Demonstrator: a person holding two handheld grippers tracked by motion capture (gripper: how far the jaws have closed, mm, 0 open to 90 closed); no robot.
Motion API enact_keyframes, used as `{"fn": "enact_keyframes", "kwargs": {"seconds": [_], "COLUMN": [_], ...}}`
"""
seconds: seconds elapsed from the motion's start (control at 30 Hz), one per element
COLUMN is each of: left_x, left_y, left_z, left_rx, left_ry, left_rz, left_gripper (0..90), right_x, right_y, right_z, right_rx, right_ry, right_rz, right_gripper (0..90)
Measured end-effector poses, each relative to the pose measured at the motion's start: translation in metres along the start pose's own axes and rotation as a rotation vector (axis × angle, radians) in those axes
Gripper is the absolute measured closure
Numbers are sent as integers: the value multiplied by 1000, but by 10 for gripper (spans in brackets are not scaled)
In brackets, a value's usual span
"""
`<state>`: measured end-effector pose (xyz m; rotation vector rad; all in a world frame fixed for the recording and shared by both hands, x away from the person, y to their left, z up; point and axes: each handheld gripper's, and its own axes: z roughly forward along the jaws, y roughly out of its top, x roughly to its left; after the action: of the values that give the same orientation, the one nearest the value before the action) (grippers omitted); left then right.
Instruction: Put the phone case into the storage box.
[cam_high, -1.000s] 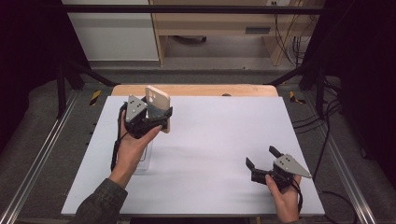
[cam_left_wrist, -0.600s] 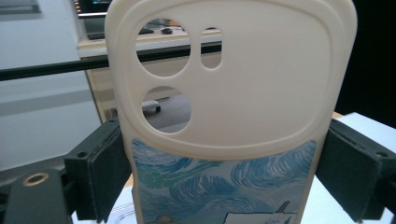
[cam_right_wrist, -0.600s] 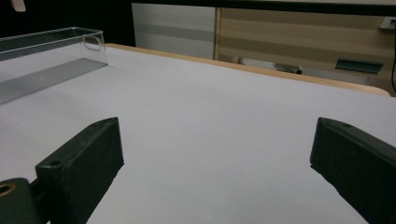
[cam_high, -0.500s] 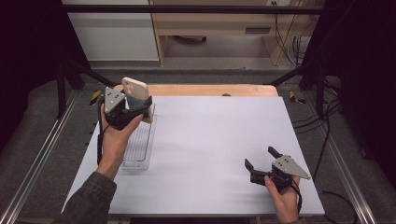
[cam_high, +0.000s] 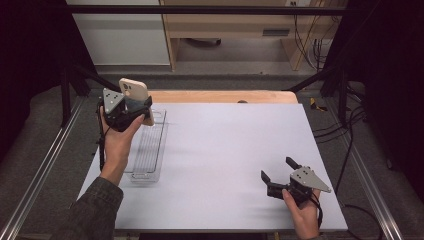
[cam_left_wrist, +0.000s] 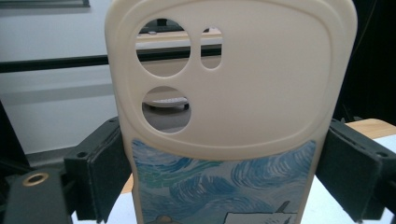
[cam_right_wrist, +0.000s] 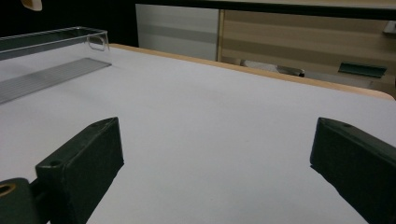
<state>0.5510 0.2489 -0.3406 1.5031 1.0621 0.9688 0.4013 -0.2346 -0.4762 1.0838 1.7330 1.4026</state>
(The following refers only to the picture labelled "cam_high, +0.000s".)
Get wooden table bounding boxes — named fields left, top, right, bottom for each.
left=147, top=89, right=299, bottom=105

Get light wooden desk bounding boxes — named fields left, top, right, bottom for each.
left=159, top=0, right=349, bottom=72

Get clear plastic tray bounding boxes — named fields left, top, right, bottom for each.
left=123, top=108, right=169, bottom=184

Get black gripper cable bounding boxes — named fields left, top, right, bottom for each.
left=96, top=99, right=107, bottom=173
left=310, top=192, right=324, bottom=230

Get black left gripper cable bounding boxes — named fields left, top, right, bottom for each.
left=96, top=99, right=107, bottom=173

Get white cabinet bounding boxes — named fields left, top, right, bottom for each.
left=65, top=0, right=172, bottom=66

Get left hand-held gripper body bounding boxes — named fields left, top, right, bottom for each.
left=99, top=87, right=154, bottom=133

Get aluminium rail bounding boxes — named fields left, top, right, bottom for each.
left=324, top=99, right=405, bottom=240
left=0, top=96, right=85, bottom=240

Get bundle of floor cables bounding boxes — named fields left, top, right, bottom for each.
left=313, top=83, right=386, bottom=240

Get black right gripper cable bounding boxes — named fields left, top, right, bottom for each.
left=310, top=192, right=324, bottom=230

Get person's right hand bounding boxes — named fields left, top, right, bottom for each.
left=281, top=188, right=322, bottom=240

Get hanging desk cables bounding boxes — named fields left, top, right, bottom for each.
left=292, top=13, right=336, bottom=72

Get black horizontal frame bar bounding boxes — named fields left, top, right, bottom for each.
left=63, top=4, right=368, bottom=17

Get black curtain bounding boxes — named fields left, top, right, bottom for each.
left=0, top=0, right=98, bottom=166
left=324, top=0, right=424, bottom=201

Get yellow black tape mark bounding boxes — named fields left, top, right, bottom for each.
left=309, top=97, right=328, bottom=113

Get beige phone case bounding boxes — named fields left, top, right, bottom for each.
left=118, top=77, right=156, bottom=127

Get black frame strut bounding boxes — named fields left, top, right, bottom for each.
left=285, top=65, right=350, bottom=125
left=59, top=62, right=129, bottom=128

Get person's left hand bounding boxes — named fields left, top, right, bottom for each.
left=99, top=106, right=146, bottom=187

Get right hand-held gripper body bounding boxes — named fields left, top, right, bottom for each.
left=265, top=165, right=333, bottom=206

